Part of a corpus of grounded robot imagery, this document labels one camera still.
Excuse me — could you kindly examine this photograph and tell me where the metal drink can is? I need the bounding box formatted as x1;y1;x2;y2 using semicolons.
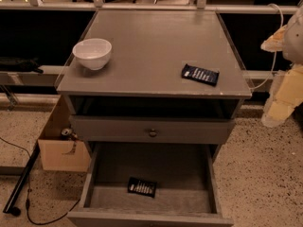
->
62;128;72;137

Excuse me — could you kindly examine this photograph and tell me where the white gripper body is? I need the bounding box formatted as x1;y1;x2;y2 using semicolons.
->
282;7;303;64

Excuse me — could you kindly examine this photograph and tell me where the metal railing frame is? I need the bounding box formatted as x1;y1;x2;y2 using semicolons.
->
0;0;303;16

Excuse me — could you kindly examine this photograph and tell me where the round brass drawer knob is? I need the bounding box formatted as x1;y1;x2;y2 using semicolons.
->
149;129;157;137

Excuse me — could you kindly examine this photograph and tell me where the black chocolate rxbar wrapper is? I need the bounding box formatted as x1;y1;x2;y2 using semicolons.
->
128;177;157;198

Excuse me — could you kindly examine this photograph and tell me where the white ceramic bowl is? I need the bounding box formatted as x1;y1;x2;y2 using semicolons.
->
72;38;112;70

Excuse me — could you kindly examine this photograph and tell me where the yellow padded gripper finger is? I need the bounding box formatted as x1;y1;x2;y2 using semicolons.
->
261;64;303;128
260;26;286;53

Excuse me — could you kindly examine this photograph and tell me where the black floor cable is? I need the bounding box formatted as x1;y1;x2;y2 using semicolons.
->
0;137;81;226

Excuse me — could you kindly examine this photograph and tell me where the closed grey upper drawer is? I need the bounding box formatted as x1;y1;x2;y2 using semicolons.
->
70;115;235;145

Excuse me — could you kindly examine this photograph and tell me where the black metal floor bar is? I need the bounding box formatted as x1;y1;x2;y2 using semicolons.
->
0;144;40;217

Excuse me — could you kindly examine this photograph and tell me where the blue snack bar wrapper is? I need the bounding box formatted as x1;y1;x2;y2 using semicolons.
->
181;64;220;86

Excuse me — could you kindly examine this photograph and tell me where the white hanging cable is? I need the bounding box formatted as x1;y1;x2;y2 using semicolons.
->
249;3;285;92

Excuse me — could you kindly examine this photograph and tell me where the grey drawer cabinet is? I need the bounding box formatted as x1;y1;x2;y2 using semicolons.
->
56;9;253;227

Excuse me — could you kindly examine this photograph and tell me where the black object on rail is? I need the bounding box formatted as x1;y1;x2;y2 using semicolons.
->
0;57;44;74

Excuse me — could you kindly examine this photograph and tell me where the open grey middle drawer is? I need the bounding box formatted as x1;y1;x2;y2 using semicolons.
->
67;143;233;227

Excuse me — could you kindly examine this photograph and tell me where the cardboard box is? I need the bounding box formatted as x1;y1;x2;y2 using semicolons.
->
38;96;91;172

